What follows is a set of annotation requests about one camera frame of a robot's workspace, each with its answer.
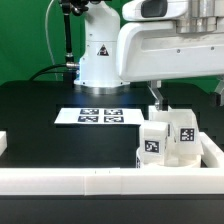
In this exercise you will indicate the white round stool seat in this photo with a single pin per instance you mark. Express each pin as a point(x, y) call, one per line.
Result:
point(195, 162)

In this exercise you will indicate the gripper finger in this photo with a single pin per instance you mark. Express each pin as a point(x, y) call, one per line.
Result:
point(217, 96)
point(161, 103)

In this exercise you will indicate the white U-shaped obstacle wall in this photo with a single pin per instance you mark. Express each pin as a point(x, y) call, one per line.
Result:
point(130, 181)

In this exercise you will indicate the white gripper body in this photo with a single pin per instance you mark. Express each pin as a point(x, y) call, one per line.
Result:
point(168, 39)

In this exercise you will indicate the white marker sheet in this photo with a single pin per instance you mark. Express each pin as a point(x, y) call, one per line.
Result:
point(99, 116)

